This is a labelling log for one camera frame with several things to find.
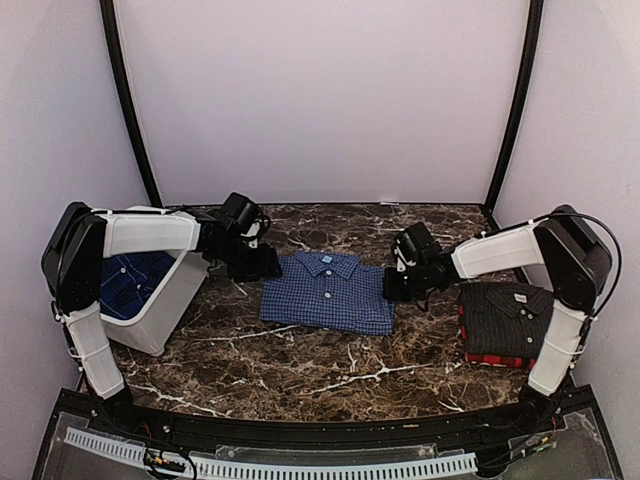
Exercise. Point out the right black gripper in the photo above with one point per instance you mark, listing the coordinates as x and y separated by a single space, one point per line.
391 291

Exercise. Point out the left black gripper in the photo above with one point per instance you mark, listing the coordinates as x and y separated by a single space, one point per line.
265 267

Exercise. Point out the black striped shirt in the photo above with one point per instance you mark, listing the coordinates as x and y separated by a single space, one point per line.
506 319

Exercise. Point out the blue checked long sleeve shirt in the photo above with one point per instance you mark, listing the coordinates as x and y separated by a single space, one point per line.
328 290

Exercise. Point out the red plaid shirt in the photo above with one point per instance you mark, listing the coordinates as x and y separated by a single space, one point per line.
488 359

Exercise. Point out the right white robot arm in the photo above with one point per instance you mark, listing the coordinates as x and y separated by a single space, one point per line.
558 252

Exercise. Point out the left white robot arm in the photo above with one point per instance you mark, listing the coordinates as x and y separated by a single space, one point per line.
72 265

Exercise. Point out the white plastic bin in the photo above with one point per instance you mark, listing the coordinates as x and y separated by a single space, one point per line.
147 229

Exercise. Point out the dark blue plaid shirt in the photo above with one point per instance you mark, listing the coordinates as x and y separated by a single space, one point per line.
129 280

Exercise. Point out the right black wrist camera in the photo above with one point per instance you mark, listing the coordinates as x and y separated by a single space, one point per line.
414 246

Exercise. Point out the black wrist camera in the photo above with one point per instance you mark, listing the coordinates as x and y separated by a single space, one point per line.
414 246
245 219

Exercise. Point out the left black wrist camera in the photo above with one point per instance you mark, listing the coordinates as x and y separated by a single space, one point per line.
245 219

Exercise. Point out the white slotted cable duct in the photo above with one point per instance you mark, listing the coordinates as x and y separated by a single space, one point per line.
255 463

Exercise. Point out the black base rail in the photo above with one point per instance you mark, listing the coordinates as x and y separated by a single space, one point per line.
569 440

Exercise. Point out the left black frame post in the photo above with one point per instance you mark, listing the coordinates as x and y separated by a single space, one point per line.
126 101

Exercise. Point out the black frame post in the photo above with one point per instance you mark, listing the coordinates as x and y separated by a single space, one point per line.
516 111
126 101

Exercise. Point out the right black frame post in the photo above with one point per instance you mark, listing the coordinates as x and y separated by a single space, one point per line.
516 111

